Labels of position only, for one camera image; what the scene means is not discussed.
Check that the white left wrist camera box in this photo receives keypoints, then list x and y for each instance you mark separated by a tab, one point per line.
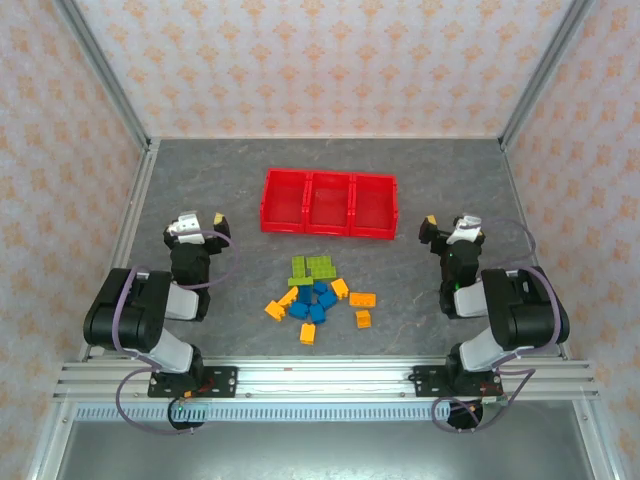
186	229

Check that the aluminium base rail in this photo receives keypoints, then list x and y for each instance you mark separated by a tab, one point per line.
320	380

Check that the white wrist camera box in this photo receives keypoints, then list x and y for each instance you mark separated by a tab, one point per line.
186	229
467	227

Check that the aluminium table side rail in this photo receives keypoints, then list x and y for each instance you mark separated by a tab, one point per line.
515	200
140	200

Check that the grey metal shelf panel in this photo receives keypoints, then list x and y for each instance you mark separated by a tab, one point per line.
320	450

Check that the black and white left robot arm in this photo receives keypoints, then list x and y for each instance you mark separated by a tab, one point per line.
125	310

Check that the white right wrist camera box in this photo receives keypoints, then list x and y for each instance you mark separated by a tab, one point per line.
467	227

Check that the aluminium frame post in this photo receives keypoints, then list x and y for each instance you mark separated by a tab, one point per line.
550	65
100	65

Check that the long orange lego brick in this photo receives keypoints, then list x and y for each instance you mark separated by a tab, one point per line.
362	299

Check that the blue lego brick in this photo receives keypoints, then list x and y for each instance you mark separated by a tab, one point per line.
317	314
320	288
299	310
328	299
305	293

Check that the wide green lego brick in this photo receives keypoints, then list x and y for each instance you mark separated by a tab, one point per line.
321	267

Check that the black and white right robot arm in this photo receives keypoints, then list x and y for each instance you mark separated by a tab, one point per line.
525	315

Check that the red plastic bin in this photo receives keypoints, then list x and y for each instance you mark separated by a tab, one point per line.
327	202
284	200
372	205

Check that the narrow green lego brick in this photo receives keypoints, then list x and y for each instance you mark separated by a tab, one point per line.
299	265

